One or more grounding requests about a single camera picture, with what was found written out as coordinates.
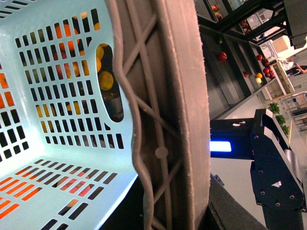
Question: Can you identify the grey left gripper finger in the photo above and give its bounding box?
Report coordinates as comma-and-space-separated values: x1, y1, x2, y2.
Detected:
106, 0, 210, 230

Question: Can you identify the large light blue basket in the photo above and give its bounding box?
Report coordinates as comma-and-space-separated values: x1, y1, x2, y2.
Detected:
0, 0, 137, 230

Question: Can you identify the black metal shelf rack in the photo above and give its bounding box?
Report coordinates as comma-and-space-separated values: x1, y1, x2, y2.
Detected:
195, 0, 307, 119

